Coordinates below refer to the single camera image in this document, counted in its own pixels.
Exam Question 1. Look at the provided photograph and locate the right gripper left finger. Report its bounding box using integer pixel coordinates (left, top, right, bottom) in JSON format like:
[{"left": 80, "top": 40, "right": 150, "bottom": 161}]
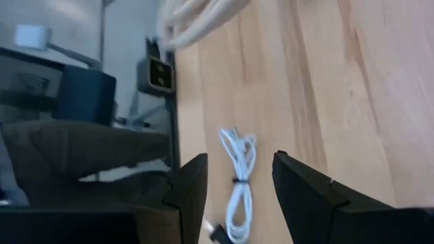
[{"left": 135, "top": 152, "right": 209, "bottom": 244}]

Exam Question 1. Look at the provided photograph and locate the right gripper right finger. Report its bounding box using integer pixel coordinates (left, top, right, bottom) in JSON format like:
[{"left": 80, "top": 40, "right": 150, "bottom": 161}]
[{"left": 272, "top": 150, "right": 434, "bottom": 244}]

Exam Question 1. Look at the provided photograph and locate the small white cable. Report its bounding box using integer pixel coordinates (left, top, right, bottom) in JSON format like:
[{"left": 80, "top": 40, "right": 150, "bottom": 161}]
[{"left": 205, "top": 127, "right": 258, "bottom": 244}]

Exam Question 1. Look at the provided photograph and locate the beige HDMI cable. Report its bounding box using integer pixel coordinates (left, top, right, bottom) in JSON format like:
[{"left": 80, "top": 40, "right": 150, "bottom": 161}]
[{"left": 157, "top": 0, "right": 252, "bottom": 52}]

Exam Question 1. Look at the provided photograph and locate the person's leg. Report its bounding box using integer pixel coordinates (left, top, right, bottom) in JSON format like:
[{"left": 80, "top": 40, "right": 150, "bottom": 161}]
[{"left": 0, "top": 119, "right": 171, "bottom": 206}]

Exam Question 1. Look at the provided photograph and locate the white rectangular box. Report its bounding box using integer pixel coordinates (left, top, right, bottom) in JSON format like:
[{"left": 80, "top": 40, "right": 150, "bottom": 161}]
[{"left": 14, "top": 23, "right": 52, "bottom": 51}]

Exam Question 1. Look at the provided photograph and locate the black aluminium table frame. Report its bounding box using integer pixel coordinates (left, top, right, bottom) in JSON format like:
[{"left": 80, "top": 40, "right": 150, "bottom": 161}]
[{"left": 145, "top": 37, "right": 181, "bottom": 172}]

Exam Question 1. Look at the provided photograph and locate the small grey camera box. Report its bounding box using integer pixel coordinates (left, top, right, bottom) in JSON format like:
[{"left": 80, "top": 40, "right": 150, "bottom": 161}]
[{"left": 136, "top": 56, "right": 176, "bottom": 95}]

